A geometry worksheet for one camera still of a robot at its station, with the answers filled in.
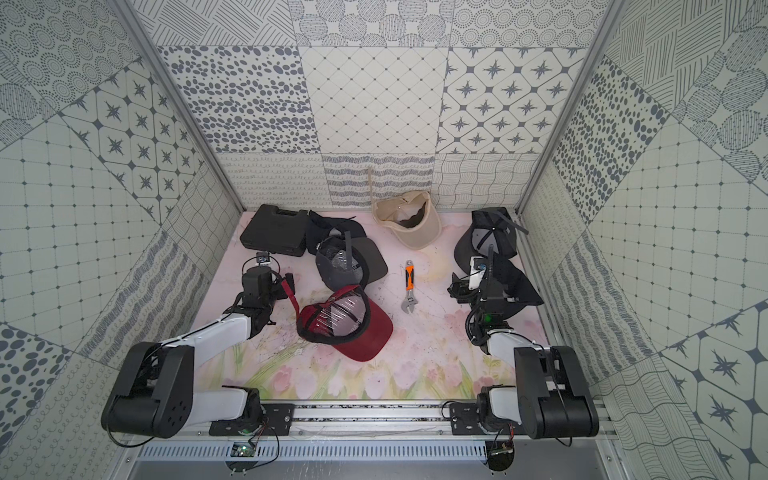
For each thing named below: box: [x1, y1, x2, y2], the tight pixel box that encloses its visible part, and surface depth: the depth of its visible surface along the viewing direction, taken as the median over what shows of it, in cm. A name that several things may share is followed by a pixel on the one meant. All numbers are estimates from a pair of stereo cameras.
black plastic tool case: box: [239, 204, 309, 257], surface depth 110 cm
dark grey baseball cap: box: [454, 207, 517, 274], surface depth 107 cm
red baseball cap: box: [281, 277, 393, 361], surface depth 88 cm
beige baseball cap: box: [369, 168, 443, 251], surface depth 113 cm
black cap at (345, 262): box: [315, 230, 388, 292], surface depth 102 cm
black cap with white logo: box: [306, 209, 366, 255], surface depth 111 cm
